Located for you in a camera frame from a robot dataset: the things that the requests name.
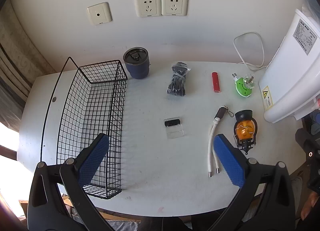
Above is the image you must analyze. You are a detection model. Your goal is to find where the green plug-in night light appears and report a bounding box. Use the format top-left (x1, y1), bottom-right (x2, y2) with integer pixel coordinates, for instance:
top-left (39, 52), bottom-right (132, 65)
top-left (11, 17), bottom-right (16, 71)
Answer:
top-left (231, 72), bottom-right (255, 98)

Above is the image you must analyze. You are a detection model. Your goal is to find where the red lighter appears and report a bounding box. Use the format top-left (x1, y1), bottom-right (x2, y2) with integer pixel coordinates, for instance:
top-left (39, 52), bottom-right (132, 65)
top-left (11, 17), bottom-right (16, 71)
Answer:
top-left (212, 72), bottom-right (222, 94)

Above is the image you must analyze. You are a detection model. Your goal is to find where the white braided keychain cable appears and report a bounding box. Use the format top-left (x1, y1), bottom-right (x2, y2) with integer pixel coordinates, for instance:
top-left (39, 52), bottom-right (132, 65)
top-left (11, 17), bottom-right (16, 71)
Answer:
top-left (207, 105), bottom-right (235, 178)

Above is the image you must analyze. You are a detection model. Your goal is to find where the orange and black lantern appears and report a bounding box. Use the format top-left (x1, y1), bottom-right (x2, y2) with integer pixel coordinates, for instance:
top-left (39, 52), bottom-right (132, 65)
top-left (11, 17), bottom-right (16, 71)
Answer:
top-left (233, 110), bottom-right (258, 156)

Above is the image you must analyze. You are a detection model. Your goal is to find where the dark blue lidded tumbler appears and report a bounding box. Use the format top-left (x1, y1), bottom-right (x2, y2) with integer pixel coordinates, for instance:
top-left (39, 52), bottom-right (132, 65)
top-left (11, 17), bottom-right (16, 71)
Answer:
top-left (123, 47), bottom-right (150, 80)

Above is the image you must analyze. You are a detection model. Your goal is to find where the white power cord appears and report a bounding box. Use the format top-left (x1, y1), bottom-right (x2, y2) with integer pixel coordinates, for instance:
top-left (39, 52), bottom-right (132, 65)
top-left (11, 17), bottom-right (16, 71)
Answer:
top-left (233, 31), bottom-right (268, 72)

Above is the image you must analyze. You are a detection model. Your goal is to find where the clear plastic case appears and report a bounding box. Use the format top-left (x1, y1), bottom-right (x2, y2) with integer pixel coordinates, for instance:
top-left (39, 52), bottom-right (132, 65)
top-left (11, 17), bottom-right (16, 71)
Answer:
top-left (164, 116), bottom-right (185, 139)

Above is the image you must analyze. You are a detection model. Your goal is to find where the white plastic appliance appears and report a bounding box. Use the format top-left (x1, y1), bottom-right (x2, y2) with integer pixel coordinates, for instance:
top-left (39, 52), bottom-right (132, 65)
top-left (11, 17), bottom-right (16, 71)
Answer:
top-left (259, 8), bottom-right (320, 124)

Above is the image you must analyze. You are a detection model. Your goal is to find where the black bundled power cable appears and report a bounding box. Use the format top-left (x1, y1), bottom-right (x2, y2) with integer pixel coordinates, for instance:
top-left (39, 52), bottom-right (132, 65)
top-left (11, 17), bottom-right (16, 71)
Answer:
top-left (166, 62), bottom-right (192, 97)

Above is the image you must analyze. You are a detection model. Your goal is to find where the cardboard box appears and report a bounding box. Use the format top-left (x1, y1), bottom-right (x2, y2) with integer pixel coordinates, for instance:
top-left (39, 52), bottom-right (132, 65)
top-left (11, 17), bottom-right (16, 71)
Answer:
top-left (19, 195), bottom-right (73, 219)

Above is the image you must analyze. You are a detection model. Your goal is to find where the person's right hand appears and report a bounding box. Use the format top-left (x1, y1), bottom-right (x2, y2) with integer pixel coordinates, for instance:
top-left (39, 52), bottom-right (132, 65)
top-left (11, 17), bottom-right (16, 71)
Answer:
top-left (300, 191), bottom-right (320, 221)

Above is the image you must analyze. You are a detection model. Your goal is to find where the white wall power socket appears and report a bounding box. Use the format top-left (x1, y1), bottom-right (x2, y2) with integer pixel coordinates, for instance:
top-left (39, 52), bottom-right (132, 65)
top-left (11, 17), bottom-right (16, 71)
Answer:
top-left (161, 0), bottom-right (189, 17)
top-left (134, 0), bottom-right (162, 17)

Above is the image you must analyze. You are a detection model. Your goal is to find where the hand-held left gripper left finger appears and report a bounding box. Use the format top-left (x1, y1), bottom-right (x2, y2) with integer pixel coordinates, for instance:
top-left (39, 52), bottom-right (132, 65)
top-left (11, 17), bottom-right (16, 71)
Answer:
top-left (27, 133), bottom-right (113, 231)

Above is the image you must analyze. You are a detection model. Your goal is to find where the black wire basket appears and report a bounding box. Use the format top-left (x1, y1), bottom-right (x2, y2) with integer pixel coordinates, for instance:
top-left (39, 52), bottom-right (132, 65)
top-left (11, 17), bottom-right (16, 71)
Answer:
top-left (40, 57), bottom-right (128, 199)

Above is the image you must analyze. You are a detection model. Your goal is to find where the beige patterned curtain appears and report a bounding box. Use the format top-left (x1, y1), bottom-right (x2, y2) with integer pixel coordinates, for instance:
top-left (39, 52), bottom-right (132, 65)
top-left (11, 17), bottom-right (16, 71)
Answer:
top-left (0, 0), bottom-right (58, 126)

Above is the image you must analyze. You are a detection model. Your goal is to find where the white wall antenna plate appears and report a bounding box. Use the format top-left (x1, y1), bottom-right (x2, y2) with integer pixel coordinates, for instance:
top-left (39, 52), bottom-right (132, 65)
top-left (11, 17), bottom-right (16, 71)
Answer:
top-left (87, 2), bottom-right (113, 26)

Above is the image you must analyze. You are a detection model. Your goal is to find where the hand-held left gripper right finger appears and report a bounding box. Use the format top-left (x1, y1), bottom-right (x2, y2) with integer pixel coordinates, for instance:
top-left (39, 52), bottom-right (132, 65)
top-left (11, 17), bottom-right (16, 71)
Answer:
top-left (209, 133), bottom-right (297, 231)

